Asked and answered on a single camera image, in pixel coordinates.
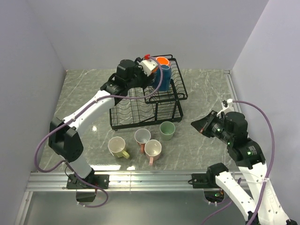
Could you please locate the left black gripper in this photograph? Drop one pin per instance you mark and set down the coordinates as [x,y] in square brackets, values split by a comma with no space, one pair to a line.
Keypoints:
[146,79]

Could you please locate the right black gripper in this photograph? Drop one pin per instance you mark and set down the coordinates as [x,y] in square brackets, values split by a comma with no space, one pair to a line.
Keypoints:
[202,125]

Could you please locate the orange mug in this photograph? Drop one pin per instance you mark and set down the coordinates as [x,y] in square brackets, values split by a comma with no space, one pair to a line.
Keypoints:
[163,60]

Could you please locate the blue mug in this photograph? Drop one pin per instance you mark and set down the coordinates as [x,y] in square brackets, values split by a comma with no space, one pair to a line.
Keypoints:
[167,72]

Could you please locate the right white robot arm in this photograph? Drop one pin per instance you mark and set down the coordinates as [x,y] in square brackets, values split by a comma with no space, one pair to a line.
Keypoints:
[262,207]

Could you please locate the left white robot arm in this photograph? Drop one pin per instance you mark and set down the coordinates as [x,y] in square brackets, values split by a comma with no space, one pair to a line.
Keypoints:
[65,134]

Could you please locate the green cup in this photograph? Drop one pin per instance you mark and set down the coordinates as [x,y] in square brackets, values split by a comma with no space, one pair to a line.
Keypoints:
[167,130]

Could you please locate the light pink mug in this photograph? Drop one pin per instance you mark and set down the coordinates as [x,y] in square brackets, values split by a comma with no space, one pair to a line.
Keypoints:
[152,150]

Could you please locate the coral pink mug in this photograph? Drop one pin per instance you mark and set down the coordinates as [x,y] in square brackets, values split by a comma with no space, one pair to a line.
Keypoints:
[142,136]

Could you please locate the yellow mug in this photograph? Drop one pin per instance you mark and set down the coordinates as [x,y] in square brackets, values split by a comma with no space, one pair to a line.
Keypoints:
[117,147]

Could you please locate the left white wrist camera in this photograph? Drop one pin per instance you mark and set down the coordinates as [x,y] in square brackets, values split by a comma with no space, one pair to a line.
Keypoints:
[148,65]

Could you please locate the black wire dish rack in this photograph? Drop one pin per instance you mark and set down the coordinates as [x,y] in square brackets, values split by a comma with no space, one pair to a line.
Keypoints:
[163,106]

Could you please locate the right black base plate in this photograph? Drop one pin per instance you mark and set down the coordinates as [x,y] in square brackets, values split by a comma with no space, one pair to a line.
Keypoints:
[199,180]

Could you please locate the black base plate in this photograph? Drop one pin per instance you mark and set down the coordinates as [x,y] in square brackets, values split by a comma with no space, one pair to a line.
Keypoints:
[199,180]
[99,180]

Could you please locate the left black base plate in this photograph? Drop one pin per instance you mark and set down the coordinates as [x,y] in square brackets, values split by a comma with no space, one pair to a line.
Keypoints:
[99,180]

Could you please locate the aluminium mounting rail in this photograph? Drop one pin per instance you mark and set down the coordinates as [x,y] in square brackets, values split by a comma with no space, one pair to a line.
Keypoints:
[118,181]

